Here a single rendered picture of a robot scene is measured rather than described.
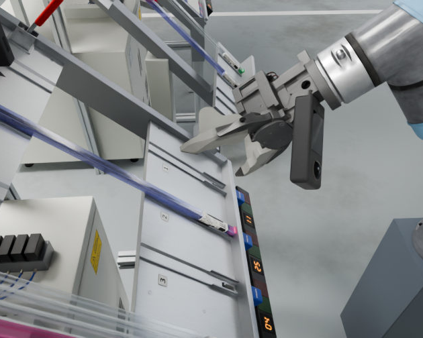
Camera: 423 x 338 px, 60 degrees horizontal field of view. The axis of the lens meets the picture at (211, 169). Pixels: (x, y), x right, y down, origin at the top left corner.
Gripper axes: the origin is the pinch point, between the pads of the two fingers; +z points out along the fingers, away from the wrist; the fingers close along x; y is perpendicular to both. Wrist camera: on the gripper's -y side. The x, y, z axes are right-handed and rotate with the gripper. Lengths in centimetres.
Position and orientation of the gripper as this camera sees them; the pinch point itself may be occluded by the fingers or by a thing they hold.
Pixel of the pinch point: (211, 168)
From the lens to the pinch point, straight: 54.4
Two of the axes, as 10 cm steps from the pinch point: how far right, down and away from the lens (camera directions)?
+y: -2.8, -8.4, 4.5
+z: -7.8, 4.8, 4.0
